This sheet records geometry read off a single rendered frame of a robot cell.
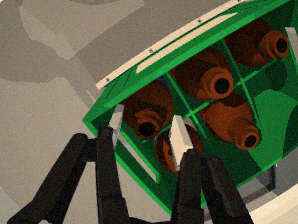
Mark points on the grey square tray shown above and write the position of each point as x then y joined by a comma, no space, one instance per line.
254,189

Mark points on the green crate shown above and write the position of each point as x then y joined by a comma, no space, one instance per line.
273,97

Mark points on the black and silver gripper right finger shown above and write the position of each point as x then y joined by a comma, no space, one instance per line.
223,200

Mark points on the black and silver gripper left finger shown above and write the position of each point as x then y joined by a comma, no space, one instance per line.
52,200

